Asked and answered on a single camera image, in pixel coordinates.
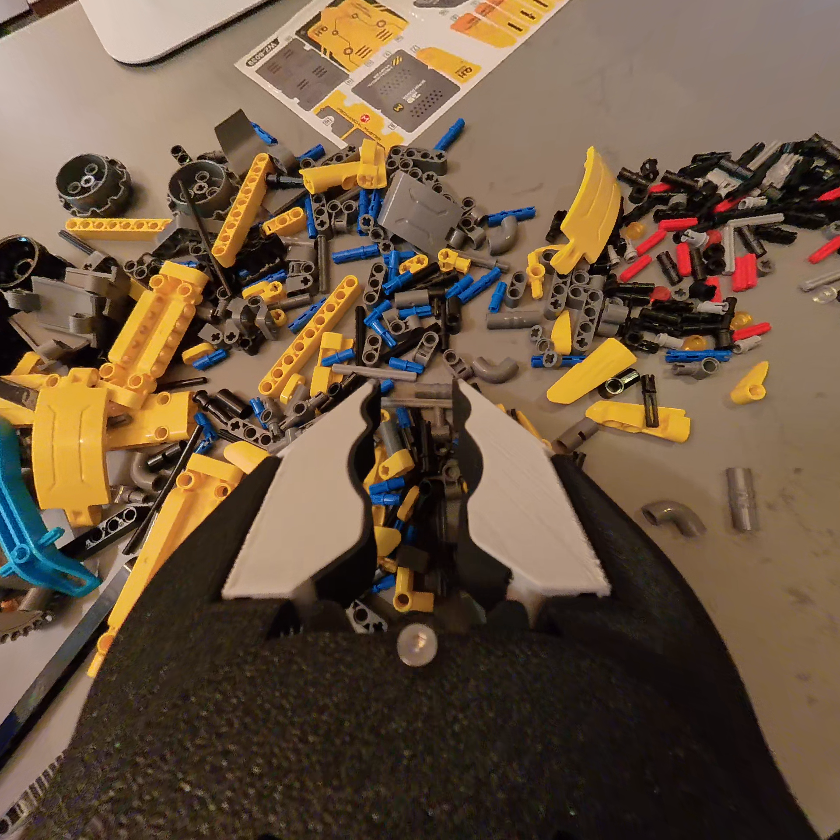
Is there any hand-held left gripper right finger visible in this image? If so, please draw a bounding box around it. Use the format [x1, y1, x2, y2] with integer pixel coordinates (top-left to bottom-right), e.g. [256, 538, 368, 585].
[451, 379, 613, 608]

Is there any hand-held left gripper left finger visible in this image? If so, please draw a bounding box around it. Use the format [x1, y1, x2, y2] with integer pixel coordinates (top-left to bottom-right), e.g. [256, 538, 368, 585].
[222, 379, 383, 614]

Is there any pile of mixed building pieces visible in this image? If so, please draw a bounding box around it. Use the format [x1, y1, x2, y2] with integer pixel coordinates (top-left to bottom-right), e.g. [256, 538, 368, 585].
[0, 118, 693, 677]

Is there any grey elbow connector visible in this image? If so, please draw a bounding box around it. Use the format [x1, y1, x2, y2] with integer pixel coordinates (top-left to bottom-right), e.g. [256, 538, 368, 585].
[642, 500, 706, 538]

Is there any flat yellow wing panel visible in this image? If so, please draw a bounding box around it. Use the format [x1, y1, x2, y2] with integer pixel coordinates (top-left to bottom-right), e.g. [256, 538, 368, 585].
[586, 400, 691, 442]

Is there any long yellow wedge panel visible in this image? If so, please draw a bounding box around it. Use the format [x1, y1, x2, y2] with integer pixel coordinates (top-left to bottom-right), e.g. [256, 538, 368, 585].
[546, 339, 637, 404]

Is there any grey tube connector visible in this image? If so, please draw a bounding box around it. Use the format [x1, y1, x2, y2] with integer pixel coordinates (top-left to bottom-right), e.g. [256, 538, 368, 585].
[726, 467, 760, 532]

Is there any large yellow arched panel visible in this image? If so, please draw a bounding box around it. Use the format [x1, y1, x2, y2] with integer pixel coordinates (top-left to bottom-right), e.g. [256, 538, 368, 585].
[31, 384, 112, 526]

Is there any heap of black red pins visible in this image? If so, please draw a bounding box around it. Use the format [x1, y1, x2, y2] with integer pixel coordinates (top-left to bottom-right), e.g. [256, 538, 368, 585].
[607, 134, 840, 382]

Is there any small yellow cone piece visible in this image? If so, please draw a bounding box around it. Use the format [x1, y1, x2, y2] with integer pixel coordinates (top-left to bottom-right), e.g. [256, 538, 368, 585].
[730, 361, 769, 404]

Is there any yellow ribbed curved panel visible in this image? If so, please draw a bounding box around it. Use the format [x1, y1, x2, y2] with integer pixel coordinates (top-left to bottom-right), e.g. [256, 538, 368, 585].
[550, 146, 623, 275]

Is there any dark grey flat panel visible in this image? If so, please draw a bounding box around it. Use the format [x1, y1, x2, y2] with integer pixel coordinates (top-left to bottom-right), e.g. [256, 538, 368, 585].
[377, 171, 462, 249]

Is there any dark grey wheel hub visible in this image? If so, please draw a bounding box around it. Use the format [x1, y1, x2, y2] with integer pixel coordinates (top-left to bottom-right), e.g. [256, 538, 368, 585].
[56, 154, 132, 217]
[167, 161, 237, 221]

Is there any black wheel hub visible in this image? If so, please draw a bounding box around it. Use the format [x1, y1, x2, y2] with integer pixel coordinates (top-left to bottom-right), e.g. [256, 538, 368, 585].
[0, 235, 76, 293]

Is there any dark grey curved panel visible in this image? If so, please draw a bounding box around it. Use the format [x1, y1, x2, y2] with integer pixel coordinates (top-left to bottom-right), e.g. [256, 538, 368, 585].
[214, 109, 299, 173]

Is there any yellow grey sticker sheet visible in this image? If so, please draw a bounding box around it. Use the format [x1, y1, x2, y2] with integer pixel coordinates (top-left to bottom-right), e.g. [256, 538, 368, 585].
[235, 0, 572, 148]

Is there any white book stand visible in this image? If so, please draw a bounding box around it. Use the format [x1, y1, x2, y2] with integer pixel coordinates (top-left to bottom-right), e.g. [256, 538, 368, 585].
[79, 0, 263, 64]

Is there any yellow block frame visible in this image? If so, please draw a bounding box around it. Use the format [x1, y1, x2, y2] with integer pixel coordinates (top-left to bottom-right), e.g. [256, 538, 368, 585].
[98, 260, 210, 408]

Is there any blue plastic frame piece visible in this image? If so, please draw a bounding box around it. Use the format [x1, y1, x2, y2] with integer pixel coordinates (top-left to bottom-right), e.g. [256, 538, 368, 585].
[0, 420, 102, 598]

